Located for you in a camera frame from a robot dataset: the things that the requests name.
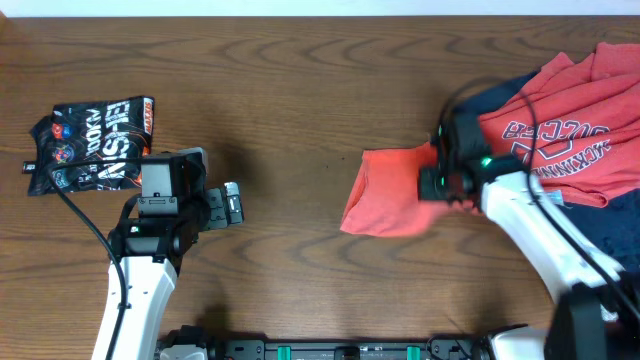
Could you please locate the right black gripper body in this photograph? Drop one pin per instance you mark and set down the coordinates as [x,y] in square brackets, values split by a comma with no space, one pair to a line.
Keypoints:
[439,182]

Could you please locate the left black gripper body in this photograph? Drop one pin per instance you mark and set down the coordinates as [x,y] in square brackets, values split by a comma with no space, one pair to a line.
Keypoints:
[216,208]

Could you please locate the red soccer t-shirt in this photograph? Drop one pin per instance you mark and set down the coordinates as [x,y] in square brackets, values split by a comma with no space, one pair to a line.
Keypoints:
[585,135]

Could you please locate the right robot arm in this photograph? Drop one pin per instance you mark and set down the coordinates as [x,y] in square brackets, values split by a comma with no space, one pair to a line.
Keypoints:
[596,300]

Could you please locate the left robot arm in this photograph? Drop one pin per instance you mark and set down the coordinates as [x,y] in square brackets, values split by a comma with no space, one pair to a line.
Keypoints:
[154,231]

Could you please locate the folded black printed shirt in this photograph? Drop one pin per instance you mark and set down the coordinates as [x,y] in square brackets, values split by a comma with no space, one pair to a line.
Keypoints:
[85,145]

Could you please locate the navy blue shirt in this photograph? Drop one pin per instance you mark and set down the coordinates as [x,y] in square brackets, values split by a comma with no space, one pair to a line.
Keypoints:
[614,229]

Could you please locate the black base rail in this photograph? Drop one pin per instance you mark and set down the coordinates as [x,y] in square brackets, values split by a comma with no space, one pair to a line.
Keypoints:
[190,342]

